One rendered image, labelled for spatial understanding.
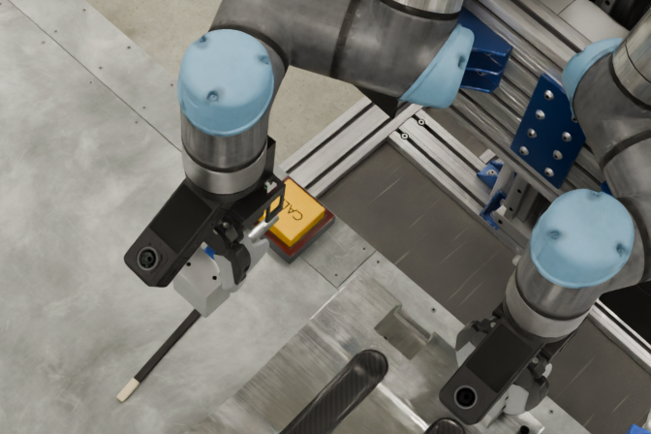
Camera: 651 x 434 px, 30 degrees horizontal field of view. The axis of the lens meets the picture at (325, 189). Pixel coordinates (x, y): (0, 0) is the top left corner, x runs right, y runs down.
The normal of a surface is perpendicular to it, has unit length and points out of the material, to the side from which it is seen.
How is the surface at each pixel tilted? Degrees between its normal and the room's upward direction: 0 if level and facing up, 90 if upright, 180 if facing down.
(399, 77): 68
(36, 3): 0
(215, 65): 0
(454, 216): 0
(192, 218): 32
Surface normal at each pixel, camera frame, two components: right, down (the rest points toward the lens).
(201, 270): 0.09, -0.49
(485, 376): -0.27, -0.13
